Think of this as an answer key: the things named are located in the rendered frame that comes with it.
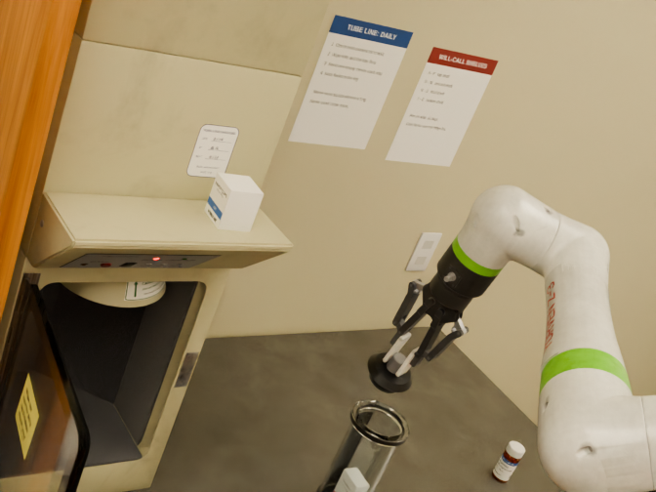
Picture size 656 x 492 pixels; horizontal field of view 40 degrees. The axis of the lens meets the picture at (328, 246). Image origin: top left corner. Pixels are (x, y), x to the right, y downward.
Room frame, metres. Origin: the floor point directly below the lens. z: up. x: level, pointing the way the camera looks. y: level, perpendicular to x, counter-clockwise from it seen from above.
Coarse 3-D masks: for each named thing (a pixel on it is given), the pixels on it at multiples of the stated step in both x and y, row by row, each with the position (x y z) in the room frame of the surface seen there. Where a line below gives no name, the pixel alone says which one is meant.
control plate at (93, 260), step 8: (88, 256) 0.97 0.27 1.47; (96, 256) 0.98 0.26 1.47; (104, 256) 0.98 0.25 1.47; (112, 256) 0.99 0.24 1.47; (120, 256) 1.00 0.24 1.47; (128, 256) 1.00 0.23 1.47; (136, 256) 1.01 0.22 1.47; (144, 256) 1.02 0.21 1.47; (152, 256) 1.03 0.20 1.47; (160, 256) 1.03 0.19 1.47; (168, 256) 1.04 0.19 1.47; (176, 256) 1.05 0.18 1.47; (184, 256) 1.06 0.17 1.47; (192, 256) 1.06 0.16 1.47; (200, 256) 1.07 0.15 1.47; (208, 256) 1.08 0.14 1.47; (216, 256) 1.09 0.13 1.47; (72, 264) 0.99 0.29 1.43; (88, 264) 1.01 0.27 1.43; (96, 264) 1.02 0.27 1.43; (112, 264) 1.03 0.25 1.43; (120, 264) 1.04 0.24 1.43; (136, 264) 1.05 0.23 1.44; (144, 264) 1.06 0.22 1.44; (152, 264) 1.07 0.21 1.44; (160, 264) 1.08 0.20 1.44; (168, 264) 1.08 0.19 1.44; (176, 264) 1.09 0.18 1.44; (184, 264) 1.10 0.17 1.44; (192, 264) 1.11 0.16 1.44
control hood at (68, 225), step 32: (64, 192) 1.02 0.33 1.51; (64, 224) 0.95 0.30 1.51; (96, 224) 0.98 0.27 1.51; (128, 224) 1.01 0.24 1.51; (160, 224) 1.04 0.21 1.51; (192, 224) 1.08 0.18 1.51; (256, 224) 1.15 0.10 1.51; (32, 256) 0.99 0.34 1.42; (64, 256) 0.95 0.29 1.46; (224, 256) 1.10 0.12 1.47; (256, 256) 1.13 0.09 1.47
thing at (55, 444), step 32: (32, 288) 0.97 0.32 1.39; (32, 320) 0.95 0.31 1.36; (32, 352) 0.92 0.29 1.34; (32, 384) 0.90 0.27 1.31; (64, 384) 0.82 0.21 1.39; (0, 416) 0.97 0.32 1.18; (64, 416) 0.80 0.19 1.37; (0, 448) 0.94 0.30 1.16; (32, 448) 0.85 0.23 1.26; (64, 448) 0.78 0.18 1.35; (0, 480) 0.91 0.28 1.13; (32, 480) 0.83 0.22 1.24; (64, 480) 0.76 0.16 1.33
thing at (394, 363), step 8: (384, 352) 1.49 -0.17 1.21; (368, 360) 1.46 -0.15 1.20; (376, 360) 1.46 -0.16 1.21; (392, 360) 1.45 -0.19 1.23; (400, 360) 1.45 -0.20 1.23; (368, 368) 1.45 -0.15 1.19; (376, 368) 1.44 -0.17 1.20; (384, 368) 1.45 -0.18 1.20; (392, 368) 1.45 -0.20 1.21; (376, 376) 1.43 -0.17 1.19; (384, 376) 1.43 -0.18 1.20; (392, 376) 1.44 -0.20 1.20; (400, 376) 1.45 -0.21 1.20; (408, 376) 1.46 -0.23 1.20; (376, 384) 1.44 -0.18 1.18; (384, 384) 1.42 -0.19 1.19; (392, 384) 1.43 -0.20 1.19; (400, 384) 1.43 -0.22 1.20; (408, 384) 1.45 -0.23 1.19; (392, 392) 1.44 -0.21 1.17
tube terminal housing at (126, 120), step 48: (96, 48) 1.02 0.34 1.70; (96, 96) 1.03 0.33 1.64; (144, 96) 1.07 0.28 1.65; (192, 96) 1.12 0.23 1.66; (240, 96) 1.16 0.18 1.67; (288, 96) 1.21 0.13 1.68; (48, 144) 1.01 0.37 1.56; (96, 144) 1.04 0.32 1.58; (144, 144) 1.08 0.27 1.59; (192, 144) 1.13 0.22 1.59; (240, 144) 1.18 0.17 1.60; (96, 192) 1.05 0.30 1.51; (144, 192) 1.10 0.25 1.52; (192, 192) 1.15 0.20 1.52; (0, 336) 1.01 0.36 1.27; (192, 336) 1.21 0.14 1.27; (144, 432) 1.22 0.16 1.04; (96, 480) 1.15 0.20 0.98; (144, 480) 1.21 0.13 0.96
